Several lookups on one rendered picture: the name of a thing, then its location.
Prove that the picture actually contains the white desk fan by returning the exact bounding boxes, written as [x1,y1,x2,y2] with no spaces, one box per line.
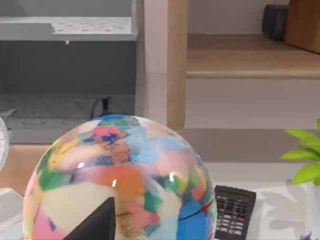
[0,108,26,240]

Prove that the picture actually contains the pale wooden drawer front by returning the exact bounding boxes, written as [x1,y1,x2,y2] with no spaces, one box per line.
[0,143,55,197]

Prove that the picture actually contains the multicoloured globe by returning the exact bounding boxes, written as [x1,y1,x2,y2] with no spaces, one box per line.
[21,96,218,240]

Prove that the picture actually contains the brown wooden box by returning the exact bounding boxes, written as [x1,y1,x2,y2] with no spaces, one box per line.
[283,0,320,55]

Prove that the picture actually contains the dark grey round object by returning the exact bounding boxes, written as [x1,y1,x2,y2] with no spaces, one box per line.
[261,3,289,41]

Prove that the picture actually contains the green leafy plant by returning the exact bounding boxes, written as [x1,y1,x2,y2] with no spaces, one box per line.
[279,117,320,187]

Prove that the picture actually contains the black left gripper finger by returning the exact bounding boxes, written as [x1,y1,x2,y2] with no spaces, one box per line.
[62,196,117,240]

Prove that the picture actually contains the wooden open shelf unit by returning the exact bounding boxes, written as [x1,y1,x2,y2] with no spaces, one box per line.
[166,0,320,131]

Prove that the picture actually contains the white plant pot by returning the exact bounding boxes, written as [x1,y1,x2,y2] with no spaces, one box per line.
[286,178,320,240]

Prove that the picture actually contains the black calculator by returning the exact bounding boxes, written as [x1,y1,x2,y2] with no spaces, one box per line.
[214,184,258,240]

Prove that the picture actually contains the grey pierced shelf tray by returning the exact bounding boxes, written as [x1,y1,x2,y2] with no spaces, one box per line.
[0,15,139,45]

